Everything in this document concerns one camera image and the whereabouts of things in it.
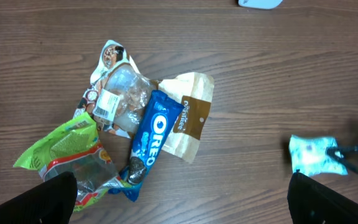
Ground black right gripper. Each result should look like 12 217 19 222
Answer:
287 146 358 224

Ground green snack packet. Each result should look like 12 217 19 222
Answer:
14 113 130 212

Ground white snack packet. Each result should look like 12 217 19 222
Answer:
289 135 348 177

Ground blue oreo packet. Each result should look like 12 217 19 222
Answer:
108 90 184 202

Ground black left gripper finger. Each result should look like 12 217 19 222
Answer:
0 172 78 224

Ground beige pastry snack packet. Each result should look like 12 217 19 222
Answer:
74 40 214 163

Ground white barcode scanner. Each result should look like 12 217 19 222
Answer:
238 0 283 10

